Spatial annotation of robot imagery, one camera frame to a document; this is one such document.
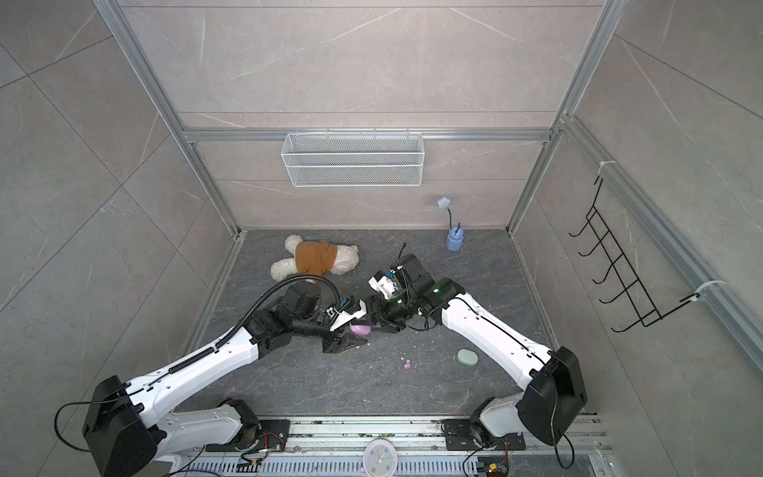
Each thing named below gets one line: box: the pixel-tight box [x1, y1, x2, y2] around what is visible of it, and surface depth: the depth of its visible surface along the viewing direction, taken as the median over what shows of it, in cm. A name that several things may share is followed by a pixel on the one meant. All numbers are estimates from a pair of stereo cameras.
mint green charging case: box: [457, 348, 479, 366], surface depth 87 cm
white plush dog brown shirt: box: [270, 234, 360, 282], surface depth 103 cm
